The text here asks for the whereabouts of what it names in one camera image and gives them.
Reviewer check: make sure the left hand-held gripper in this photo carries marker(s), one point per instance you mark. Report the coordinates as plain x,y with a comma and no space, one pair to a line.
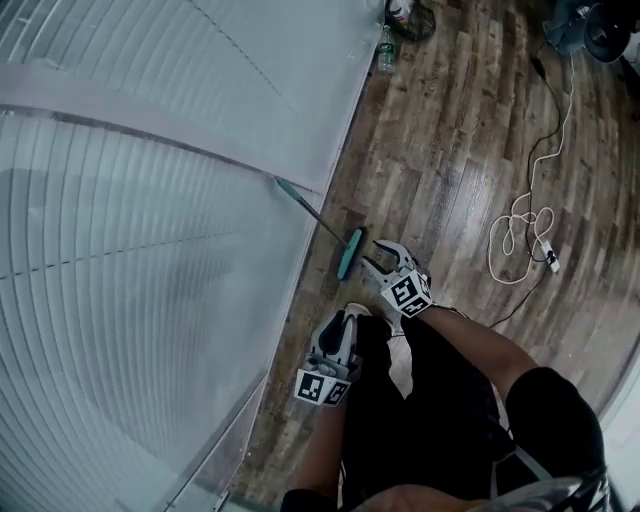
320,385

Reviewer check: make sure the person's black trousers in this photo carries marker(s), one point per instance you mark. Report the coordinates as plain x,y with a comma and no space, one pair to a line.
425,425

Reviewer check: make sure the person's right forearm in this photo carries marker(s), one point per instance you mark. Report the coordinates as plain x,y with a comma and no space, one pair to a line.
475,345

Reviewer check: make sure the person's white shoe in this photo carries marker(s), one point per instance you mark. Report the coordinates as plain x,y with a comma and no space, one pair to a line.
357,309

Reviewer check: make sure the person's black shirt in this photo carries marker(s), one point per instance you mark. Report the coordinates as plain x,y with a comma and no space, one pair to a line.
555,415

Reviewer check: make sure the teal broom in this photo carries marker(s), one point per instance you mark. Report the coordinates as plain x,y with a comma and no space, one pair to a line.
351,252

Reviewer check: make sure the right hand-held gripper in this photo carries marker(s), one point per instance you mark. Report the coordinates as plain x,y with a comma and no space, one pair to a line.
407,292

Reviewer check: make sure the clear plastic bottle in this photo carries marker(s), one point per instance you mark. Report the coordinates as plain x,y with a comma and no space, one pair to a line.
386,50

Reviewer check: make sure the white window blinds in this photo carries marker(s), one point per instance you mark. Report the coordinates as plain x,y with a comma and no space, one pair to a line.
150,250

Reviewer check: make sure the white power strip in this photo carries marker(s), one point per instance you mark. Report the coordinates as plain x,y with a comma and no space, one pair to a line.
551,256

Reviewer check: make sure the person's left forearm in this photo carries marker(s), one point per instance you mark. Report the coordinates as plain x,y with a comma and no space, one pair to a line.
322,450

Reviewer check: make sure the black bag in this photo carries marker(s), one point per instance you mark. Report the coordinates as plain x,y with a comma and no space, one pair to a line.
417,22

